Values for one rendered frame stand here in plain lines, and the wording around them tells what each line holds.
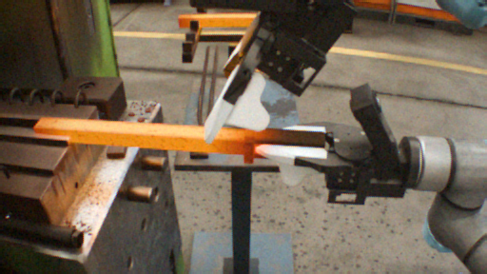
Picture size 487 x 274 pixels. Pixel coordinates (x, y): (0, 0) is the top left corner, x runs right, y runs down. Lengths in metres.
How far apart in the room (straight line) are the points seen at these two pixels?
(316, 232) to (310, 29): 1.38
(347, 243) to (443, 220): 1.13
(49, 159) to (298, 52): 0.36
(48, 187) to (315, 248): 1.30
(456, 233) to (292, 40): 0.37
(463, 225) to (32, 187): 0.60
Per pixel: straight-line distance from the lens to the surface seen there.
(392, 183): 0.56
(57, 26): 0.82
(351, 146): 0.52
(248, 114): 0.43
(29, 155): 0.60
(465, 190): 0.58
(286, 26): 0.43
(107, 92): 0.72
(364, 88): 0.48
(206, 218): 1.77
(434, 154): 0.54
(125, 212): 0.65
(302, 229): 1.74
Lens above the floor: 1.32
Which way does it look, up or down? 37 degrees down
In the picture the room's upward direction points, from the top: straight up
